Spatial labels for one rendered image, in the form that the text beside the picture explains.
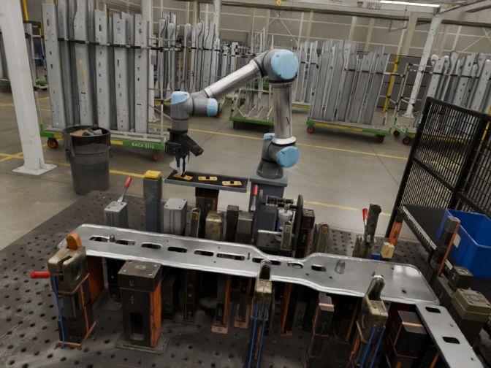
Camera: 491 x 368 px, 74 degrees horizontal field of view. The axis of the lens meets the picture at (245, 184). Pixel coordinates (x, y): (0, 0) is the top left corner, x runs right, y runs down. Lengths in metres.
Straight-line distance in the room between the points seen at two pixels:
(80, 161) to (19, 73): 1.32
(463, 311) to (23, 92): 4.57
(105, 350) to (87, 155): 2.81
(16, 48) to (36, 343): 3.72
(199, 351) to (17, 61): 4.02
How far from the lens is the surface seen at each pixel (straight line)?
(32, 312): 1.62
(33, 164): 4.99
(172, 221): 1.38
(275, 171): 1.74
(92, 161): 3.96
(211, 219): 1.34
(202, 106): 1.42
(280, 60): 1.47
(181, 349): 1.35
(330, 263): 1.33
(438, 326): 1.24
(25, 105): 4.78
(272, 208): 1.32
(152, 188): 1.55
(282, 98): 1.52
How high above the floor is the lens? 1.73
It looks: 23 degrees down
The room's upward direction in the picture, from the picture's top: 6 degrees clockwise
